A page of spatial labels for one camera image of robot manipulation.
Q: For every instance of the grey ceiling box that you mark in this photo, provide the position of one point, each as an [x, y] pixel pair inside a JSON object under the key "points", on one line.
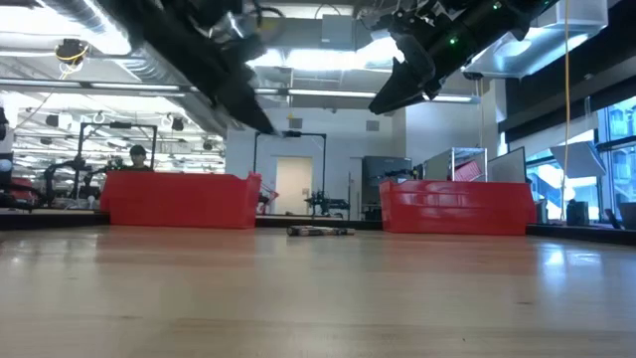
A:
{"points": [[338, 32]]}

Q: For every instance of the person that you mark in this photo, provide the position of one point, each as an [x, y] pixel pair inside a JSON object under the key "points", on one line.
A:
{"points": [[138, 154]]}

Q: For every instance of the silver ventilation duct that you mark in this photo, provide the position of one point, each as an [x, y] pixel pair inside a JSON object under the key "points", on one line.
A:
{"points": [[199, 119]]}

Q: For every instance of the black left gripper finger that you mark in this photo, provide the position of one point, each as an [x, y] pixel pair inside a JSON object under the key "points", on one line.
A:
{"points": [[199, 69]]}

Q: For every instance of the red background object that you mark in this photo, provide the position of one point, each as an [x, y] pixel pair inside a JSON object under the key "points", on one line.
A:
{"points": [[22, 191]]}

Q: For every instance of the grey panel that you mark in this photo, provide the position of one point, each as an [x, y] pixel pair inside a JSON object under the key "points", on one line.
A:
{"points": [[507, 166]]}

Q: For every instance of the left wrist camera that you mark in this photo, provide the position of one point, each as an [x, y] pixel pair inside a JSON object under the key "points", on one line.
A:
{"points": [[233, 27]]}

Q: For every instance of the white angled board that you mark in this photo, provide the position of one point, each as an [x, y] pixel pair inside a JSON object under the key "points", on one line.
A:
{"points": [[581, 159]]}

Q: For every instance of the black cabinet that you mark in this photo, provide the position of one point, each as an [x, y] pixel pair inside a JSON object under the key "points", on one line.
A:
{"points": [[387, 166]]}

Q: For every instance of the small black box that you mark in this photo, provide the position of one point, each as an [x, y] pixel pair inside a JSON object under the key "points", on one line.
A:
{"points": [[578, 213]]}

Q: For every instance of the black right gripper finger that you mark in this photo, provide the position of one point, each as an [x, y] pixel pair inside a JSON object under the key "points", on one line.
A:
{"points": [[407, 79]]}

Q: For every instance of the black metal stand frame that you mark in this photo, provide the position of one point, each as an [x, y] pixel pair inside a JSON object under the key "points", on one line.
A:
{"points": [[290, 133], [154, 149]]}

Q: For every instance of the metal shelf rack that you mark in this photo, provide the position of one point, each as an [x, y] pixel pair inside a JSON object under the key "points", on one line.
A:
{"points": [[437, 166]]}

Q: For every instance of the cream door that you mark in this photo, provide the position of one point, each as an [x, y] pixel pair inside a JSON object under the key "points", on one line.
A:
{"points": [[293, 184]]}

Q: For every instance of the long ceiling light tube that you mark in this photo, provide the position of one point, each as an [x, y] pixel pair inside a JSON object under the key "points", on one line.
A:
{"points": [[323, 93]]}

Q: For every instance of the red plastic bin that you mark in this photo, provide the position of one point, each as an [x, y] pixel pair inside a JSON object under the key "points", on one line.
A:
{"points": [[457, 214], [179, 204]]}

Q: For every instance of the white ceiling air unit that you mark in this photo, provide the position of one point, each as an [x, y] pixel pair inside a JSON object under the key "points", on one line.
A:
{"points": [[571, 15]]}

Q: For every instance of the small black background robot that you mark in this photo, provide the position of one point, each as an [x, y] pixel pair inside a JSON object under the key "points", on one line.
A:
{"points": [[328, 203]]}

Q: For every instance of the black background robot arm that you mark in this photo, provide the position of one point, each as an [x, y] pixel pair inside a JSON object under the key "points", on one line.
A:
{"points": [[49, 174]]}

